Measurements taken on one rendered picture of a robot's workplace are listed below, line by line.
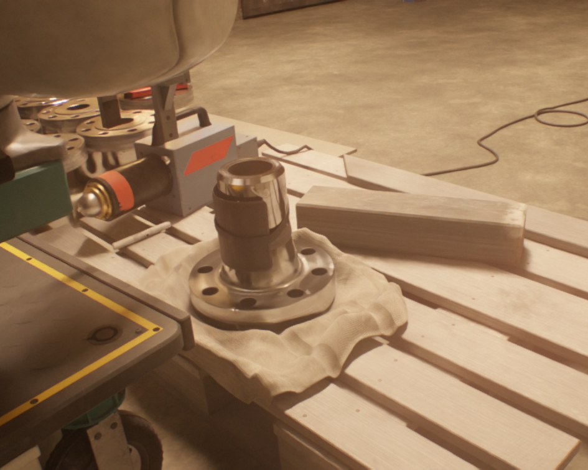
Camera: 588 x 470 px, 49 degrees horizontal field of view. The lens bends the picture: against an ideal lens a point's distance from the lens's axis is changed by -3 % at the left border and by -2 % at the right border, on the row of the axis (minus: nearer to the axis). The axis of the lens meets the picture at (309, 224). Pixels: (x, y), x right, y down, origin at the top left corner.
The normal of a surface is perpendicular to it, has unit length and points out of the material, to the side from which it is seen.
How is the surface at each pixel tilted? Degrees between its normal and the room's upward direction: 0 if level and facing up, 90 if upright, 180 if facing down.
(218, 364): 78
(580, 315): 0
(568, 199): 0
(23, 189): 90
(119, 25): 102
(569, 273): 0
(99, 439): 90
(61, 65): 121
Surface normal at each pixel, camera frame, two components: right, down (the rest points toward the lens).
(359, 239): -0.36, 0.43
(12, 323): -0.07, -0.90
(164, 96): -0.64, 0.37
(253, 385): -0.79, 0.14
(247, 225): -0.14, 0.44
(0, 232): 0.77, 0.23
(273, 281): 0.38, 0.18
